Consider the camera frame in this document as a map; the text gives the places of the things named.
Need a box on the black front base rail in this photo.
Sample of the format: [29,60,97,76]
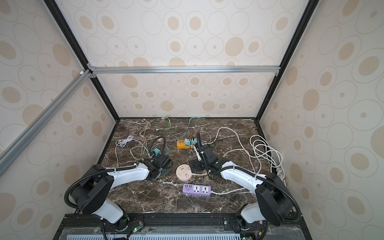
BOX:
[54,214,312,240]

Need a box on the back aluminium rail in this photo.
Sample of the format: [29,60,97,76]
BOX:
[91,66,280,74]

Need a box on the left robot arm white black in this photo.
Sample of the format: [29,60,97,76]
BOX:
[64,154,173,225]

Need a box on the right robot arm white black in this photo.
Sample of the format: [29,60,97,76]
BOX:
[189,144,302,226]

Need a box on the round pink power strip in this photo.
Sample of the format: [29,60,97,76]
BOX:
[176,164,193,182]

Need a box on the pink cable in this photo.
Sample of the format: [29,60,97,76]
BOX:
[138,119,152,151]

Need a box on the left aluminium rail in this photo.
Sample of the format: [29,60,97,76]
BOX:
[1,70,91,175]

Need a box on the aluminium rail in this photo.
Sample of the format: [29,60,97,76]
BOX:
[1,70,91,175]
[91,66,280,74]

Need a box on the green cable bundle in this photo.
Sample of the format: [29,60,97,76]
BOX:
[149,116,172,132]

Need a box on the purple power strip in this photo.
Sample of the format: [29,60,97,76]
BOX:
[183,184,211,197]

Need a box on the white usb cable coil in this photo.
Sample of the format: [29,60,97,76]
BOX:
[115,134,136,166]

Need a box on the teal cable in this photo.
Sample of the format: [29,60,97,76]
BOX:
[166,116,205,142]

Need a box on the white power cord bundle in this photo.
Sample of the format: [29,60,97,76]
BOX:
[191,125,287,196]

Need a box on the orange power strip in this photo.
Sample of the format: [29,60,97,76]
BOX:
[177,140,194,149]

